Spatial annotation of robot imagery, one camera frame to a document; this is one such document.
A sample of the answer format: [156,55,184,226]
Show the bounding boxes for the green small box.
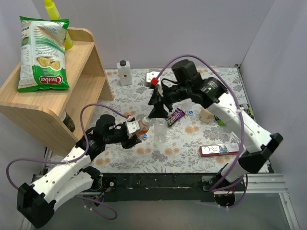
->
[214,116,226,127]

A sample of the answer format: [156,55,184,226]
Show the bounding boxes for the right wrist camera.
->
[144,71,163,95]

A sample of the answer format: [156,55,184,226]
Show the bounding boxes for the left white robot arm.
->
[17,115,140,228]

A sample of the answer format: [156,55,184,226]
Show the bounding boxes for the aluminium frame rail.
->
[236,173,300,230]

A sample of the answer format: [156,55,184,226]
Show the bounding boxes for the clear bottle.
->
[180,99,194,113]
[153,118,167,143]

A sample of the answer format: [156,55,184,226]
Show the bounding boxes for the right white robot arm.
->
[145,59,283,191]

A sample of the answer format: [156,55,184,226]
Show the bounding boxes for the white square bottle black cap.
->
[117,60,132,86]

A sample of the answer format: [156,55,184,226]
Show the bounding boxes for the orange soda bottle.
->
[138,116,151,136]

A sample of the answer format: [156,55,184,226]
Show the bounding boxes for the green chips bag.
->
[17,16,70,92]

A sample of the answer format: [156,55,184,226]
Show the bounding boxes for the red white toothpaste box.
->
[199,143,239,158]

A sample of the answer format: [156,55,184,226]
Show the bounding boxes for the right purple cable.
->
[155,55,249,209]

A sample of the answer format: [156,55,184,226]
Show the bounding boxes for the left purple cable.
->
[6,103,131,220]

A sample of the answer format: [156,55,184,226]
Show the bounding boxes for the purple candy bar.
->
[166,108,186,127]

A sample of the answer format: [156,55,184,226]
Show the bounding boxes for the cream lotion pump bottle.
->
[200,108,214,124]

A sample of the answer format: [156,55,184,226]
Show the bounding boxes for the black green box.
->
[240,104,255,119]

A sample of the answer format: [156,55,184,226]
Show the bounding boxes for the wooden shelf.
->
[0,27,114,156]

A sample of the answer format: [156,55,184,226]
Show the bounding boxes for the floral table mat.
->
[88,69,239,173]

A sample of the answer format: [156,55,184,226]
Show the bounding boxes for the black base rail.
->
[79,171,248,204]

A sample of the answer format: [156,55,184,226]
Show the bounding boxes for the purple cable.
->
[155,55,249,209]
[6,103,131,220]

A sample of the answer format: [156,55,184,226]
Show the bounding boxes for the dark jar under shelf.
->
[59,110,75,133]

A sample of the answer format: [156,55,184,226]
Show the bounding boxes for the yellow spray bottle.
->
[44,0,73,50]

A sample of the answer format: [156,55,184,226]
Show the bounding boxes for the clear bottle near centre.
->
[153,118,167,143]

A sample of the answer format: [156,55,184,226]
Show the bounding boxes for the clear bottle far right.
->
[180,99,194,113]

